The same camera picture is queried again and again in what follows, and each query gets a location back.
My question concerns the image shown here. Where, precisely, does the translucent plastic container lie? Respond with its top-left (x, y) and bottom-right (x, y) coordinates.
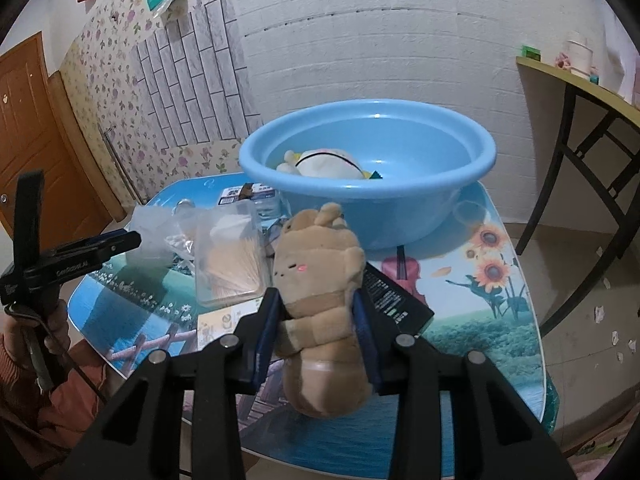
top-left (126, 206), bottom-right (195, 274)

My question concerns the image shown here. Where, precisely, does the bag of cotton swabs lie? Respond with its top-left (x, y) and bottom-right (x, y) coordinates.
top-left (165, 198), bottom-right (202, 263)

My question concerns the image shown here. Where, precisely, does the clear toothpick box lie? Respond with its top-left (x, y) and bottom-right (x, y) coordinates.
top-left (194, 200), bottom-right (268, 310)

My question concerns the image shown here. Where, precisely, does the face tissue pack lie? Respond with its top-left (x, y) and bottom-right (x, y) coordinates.
top-left (196, 299), bottom-right (259, 350)

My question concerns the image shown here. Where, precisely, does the brown plush toy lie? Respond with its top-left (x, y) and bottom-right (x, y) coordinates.
top-left (272, 203), bottom-right (372, 418)

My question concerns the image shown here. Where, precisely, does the white yellow plush toy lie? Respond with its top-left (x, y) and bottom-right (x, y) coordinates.
top-left (277, 148), bottom-right (382, 180)

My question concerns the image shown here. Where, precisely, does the person's left hand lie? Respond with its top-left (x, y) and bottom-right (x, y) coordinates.
top-left (1, 299), bottom-right (70, 370)

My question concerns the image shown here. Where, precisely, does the wooden door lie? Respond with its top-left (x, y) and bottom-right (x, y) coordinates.
top-left (0, 32), bottom-right (126, 249)

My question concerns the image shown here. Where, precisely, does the blue plastic basin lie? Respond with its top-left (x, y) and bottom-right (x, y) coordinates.
top-left (239, 99), bottom-right (497, 249)

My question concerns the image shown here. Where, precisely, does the side table with black legs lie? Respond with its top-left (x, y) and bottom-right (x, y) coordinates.
top-left (515, 55), bottom-right (639, 337)

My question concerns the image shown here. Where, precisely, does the green small box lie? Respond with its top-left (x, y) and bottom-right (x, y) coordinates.
top-left (521, 44), bottom-right (541, 61)

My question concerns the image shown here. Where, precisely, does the white paper cup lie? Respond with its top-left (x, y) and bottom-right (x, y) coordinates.
top-left (566, 30), bottom-right (593, 80)

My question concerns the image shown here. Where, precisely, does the clear box with brown strap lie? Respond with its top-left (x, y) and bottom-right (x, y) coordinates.
top-left (218, 183), bottom-right (282, 219)

